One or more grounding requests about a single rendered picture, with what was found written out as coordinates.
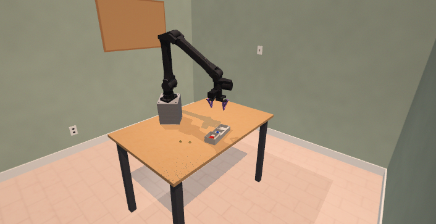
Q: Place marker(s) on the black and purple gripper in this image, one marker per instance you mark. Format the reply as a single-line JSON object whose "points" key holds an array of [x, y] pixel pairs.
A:
{"points": [[221, 99]]}

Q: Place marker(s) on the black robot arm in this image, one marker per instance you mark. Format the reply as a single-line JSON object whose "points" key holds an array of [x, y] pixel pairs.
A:
{"points": [[169, 81]]}

